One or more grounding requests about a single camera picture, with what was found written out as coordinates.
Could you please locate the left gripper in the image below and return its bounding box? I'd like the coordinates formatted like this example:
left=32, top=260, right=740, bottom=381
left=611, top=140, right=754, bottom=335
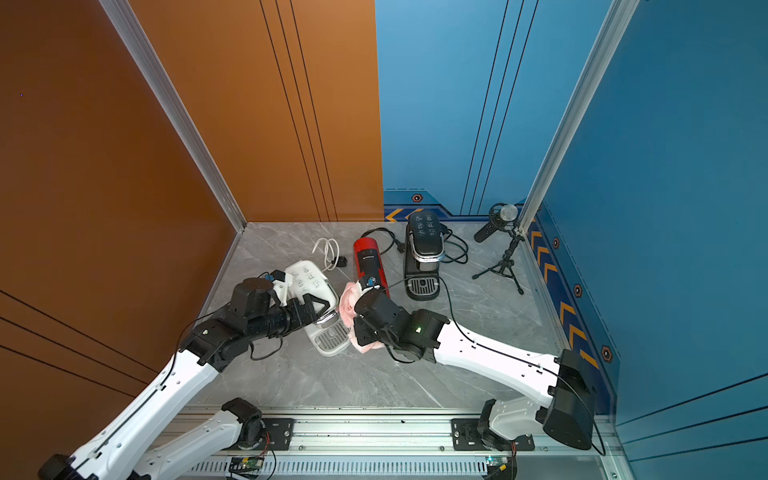
left=247, top=292, right=330, bottom=345

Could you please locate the white coffee machine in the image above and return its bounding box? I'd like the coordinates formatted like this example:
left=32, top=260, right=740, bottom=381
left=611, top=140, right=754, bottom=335
left=286, top=260, right=350, bottom=357

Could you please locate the pink striped towel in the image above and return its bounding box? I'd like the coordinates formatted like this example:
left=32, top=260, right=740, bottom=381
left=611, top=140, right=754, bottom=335
left=338, top=282, right=385, bottom=354

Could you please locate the red Nespresso coffee machine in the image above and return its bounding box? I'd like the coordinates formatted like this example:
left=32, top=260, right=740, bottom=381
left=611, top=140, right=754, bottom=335
left=353, top=237, right=390, bottom=297

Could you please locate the black coffee machine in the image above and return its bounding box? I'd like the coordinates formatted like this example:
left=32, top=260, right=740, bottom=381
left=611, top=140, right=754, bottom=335
left=404, top=210, right=445, bottom=301

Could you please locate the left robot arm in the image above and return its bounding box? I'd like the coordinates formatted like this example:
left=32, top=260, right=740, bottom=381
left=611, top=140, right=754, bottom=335
left=38, top=271, right=338, bottom=479

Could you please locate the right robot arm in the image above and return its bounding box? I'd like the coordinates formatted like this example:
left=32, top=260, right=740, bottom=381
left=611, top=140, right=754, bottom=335
left=353, top=288, right=601, bottom=451

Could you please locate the black microphone on tripod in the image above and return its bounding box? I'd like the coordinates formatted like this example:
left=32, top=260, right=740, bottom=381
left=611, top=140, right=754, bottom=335
left=470, top=202, right=526, bottom=296

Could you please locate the right green circuit board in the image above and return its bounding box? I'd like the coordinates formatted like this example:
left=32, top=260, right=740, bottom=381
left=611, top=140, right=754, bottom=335
left=483, top=457, right=518, bottom=480

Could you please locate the green circuit board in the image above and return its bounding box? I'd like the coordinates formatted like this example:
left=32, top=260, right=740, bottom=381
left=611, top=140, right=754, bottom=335
left=483, top=457, right=518, bottom=480
left=226, top=456, right=265, bottom=479

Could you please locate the left green circuit board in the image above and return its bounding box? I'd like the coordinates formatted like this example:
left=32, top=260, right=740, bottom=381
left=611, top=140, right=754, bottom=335
left=226, top=456, right=265, bottom=479

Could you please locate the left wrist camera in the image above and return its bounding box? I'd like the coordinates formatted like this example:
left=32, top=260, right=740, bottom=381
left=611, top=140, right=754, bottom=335
left=266, top=270, right=294, bottom=306

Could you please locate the white power cable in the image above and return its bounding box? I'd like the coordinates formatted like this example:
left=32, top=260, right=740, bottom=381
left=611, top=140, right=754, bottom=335
left=311, top=237, right=349, bottom=272

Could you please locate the red machine black power cable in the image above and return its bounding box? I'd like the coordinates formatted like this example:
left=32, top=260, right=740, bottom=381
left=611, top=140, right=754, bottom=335
left=359, top=227, right=406, bottom=256

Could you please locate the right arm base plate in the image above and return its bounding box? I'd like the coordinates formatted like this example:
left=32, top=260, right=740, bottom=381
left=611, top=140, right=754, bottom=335
left=450, top=418, right=535, bottom=452

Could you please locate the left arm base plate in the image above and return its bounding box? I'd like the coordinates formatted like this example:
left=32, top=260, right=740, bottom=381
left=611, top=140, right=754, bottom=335
left=224, top=417, right=295, bottom=454

